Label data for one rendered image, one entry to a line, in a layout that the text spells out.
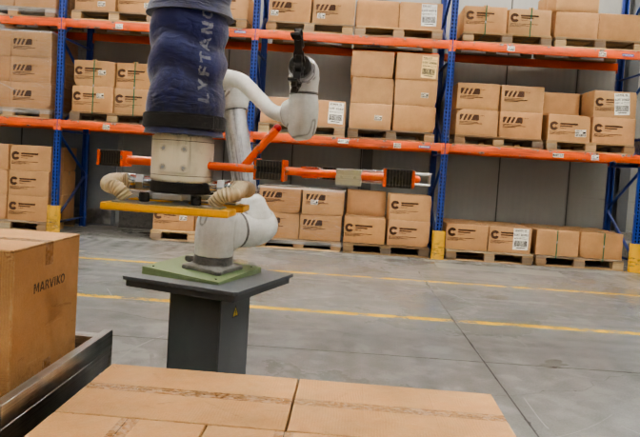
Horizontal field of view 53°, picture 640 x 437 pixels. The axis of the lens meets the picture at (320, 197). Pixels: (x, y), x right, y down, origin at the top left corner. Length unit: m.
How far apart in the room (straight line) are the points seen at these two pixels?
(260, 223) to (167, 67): 1.07
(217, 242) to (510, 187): 8.41
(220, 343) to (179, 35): 1.25
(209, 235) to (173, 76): 0.93
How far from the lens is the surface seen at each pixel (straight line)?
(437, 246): 8.97
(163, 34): 1.78
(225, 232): 2.52
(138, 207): 1.71
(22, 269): 1.87
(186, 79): 1.74
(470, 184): 10.45
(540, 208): 10.74
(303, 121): 2.26
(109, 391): 1.97
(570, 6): 9.72
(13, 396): 1.79
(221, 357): 2.56
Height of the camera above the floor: 1.22
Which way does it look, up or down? 3 degrees down
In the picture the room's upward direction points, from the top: 4 degrees clockwise
